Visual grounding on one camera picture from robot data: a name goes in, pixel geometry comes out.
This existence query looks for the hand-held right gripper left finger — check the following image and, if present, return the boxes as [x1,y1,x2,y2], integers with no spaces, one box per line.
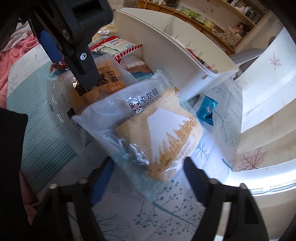
[30,156,114,241]

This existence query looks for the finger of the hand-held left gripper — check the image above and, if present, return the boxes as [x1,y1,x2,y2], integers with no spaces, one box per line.
[29,7,100,88]
[37,28,65,64]

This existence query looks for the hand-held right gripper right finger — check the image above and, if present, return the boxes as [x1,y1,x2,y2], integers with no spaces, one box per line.
[183,156,270,241]

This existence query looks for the orange print bread packet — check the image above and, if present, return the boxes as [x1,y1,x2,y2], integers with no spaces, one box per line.
[46,54,137,153]

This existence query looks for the mountain print bread packet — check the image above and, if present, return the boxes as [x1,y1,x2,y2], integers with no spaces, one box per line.
[71,69,206,205]

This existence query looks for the white plastic bin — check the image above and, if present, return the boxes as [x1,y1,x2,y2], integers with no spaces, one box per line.
[113,7,239,99]

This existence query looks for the red candy wrapper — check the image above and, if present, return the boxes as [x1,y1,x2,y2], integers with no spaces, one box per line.
[48,58,70,72]

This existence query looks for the red white snack packet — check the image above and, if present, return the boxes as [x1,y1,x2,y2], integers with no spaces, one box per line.
[90,35,142,61]

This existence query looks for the pink blanket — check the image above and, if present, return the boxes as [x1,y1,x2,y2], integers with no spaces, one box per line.
[0,30,40,93]

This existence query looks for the tree print tablecloth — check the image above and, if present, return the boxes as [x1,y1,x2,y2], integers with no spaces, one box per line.
[6,42,245,241]

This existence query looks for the blue candy wrapper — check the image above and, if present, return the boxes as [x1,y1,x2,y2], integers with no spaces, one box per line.
[196,95,219,126]

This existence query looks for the teal striped mat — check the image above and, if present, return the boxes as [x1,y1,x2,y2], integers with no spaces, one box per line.
[6,64,154,186]

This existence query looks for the green packets on desk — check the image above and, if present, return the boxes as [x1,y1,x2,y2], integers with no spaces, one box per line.
[183,7,201,19]

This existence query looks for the wooden desk with drawers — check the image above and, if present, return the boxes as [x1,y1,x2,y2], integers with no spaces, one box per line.
[136,0,238,55]

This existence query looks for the leaf print curtain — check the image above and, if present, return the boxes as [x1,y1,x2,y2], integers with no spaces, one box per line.
[231,25,296,197]

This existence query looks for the grey office chair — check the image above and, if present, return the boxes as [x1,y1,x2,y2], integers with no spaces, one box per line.
[228,47,263,80]

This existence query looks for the white printed box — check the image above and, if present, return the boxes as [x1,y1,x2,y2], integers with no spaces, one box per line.
[225,27,243,44]

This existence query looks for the dark haired doll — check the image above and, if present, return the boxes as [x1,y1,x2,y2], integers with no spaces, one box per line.
[233,22,250,35]

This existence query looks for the wooden bookshelf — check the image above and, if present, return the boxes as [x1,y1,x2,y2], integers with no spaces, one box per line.
[222,0,278,30]

